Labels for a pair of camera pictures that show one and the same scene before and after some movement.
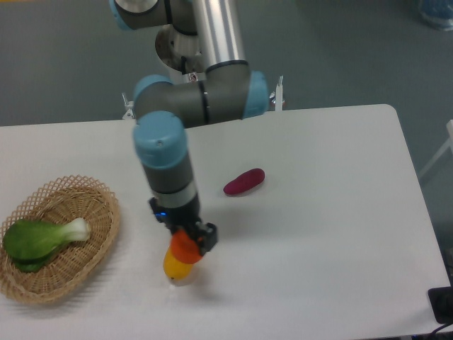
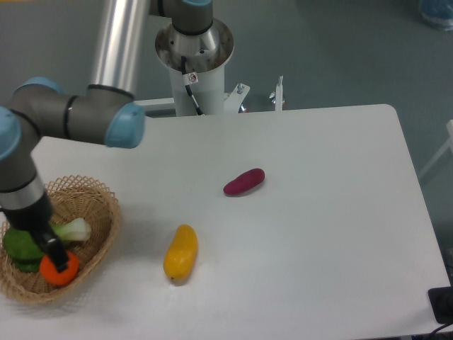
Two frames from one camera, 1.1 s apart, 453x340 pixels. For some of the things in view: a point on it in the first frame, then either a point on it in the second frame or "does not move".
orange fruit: (184, 248) to (50, 273)
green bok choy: (28, 244) does not move
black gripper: (184, 217) to (37, 221)
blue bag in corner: (439, 12) does not move
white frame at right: (449, 128) does not move
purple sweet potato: (248, 179) does not move
